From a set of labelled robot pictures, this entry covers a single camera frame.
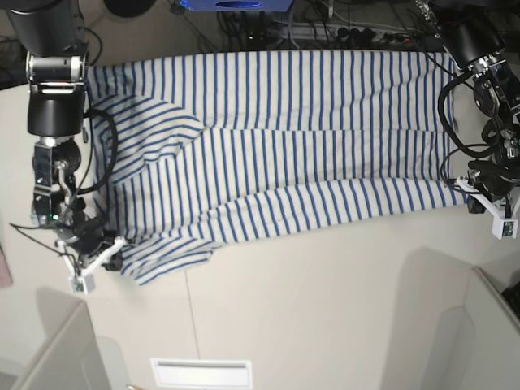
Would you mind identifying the blue box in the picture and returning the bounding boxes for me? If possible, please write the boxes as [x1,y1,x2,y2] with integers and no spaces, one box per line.
[180,0,293,12]

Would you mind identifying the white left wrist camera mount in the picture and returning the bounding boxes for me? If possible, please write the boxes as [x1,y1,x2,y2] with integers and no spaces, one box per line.
[455,176,519,240]

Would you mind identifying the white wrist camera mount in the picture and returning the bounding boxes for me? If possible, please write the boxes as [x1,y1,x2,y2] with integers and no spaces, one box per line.
[455,176,519,240]
[55,236,128,294]

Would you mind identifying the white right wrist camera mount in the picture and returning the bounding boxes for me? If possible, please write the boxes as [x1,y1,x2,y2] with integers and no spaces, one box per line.
[55,236,128,294]

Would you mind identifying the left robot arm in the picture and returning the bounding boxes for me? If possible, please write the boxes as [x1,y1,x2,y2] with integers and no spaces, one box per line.
[417,1,519,219]

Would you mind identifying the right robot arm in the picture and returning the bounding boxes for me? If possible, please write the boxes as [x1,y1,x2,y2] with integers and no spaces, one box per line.
[1,1,127,277]

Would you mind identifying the white table slot plate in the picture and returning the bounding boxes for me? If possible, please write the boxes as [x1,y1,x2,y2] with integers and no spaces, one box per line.
[150,358,254,389]

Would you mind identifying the white power strip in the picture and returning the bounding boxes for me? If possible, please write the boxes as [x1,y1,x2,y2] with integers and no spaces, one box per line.
[270,22,415,44]

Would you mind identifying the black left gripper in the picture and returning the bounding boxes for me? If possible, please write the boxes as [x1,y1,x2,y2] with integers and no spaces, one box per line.
[466,158,519,215]

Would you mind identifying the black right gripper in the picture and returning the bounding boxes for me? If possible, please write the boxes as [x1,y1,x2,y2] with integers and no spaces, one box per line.
[52,214,124,272]

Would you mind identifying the black keyboard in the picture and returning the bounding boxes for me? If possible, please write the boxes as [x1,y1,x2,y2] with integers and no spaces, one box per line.
[501,282,520,318]

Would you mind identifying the blue white striped T-shirt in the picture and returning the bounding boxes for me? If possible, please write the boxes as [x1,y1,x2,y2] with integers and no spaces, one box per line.
[88,50,466,285]

